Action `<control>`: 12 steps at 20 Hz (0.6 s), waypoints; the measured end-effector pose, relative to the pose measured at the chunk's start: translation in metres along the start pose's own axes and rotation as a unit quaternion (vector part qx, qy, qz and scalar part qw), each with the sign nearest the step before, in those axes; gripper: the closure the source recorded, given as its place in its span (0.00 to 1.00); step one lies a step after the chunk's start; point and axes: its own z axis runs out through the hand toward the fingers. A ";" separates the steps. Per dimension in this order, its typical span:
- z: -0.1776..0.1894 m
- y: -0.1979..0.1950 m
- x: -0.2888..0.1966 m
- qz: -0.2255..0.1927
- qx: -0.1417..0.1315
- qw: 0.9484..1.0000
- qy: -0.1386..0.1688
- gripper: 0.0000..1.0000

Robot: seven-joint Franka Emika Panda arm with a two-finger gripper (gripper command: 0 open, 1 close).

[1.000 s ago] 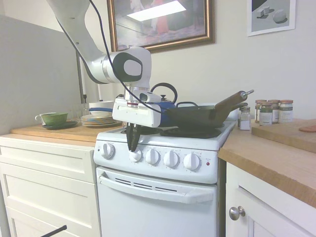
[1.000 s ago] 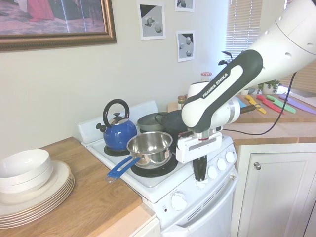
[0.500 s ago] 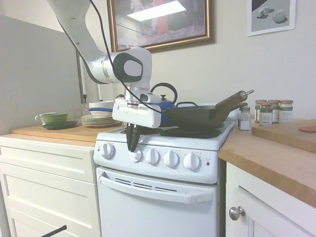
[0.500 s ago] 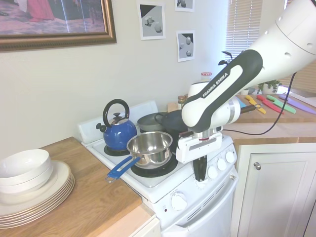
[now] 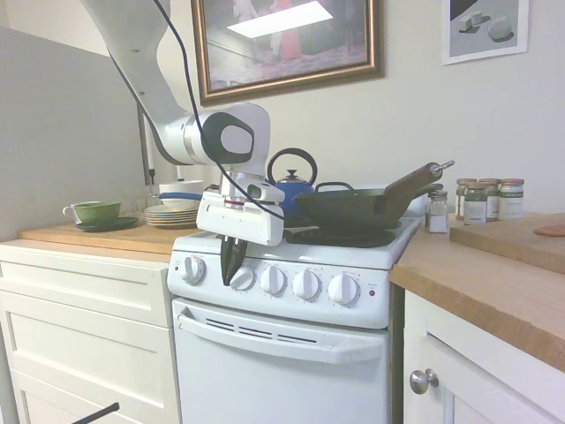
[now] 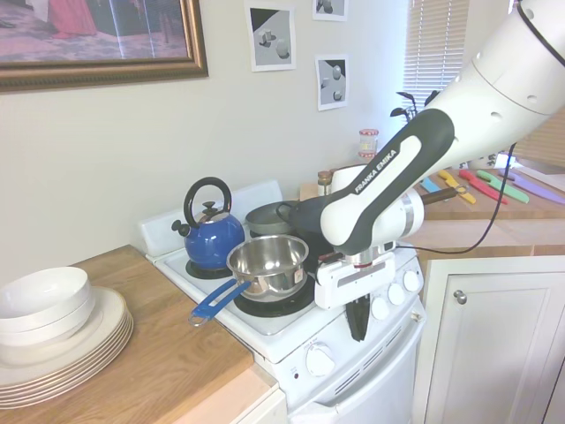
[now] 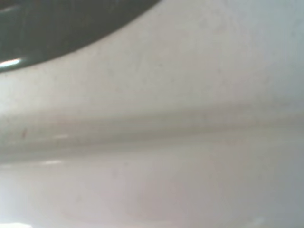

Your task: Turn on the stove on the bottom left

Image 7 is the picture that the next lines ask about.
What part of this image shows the white electric stove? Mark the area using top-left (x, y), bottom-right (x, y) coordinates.
top-left (0, 0), bottom-right (304, 228)

